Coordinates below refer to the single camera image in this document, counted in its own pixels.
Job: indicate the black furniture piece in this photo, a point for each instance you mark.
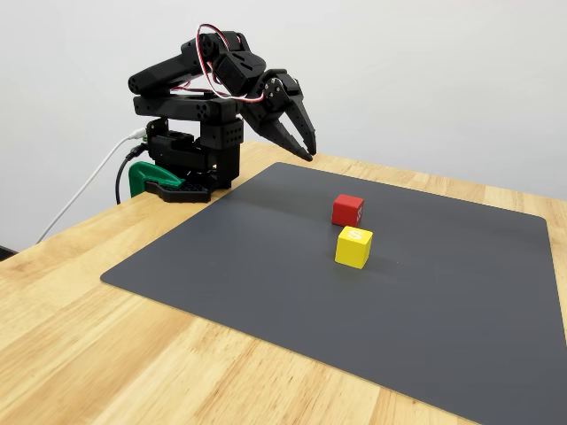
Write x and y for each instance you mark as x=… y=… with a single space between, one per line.
x=6 y=253

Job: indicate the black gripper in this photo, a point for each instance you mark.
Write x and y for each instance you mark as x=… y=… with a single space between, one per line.
x=271 y=107

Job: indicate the dark grey mat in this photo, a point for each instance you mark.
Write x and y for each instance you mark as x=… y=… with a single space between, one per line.
x=266 y=265

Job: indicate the yellow wooden cube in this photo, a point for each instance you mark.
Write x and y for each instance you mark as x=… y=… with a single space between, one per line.
x=352 y=250

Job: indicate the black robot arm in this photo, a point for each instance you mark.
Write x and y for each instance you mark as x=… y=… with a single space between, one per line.
x=177 y=108

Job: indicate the red wooden cube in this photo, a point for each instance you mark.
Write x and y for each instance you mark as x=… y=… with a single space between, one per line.
x=345 y=210

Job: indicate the green table clamp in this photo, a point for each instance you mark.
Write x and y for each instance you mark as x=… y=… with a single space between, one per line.
x=146 y=175

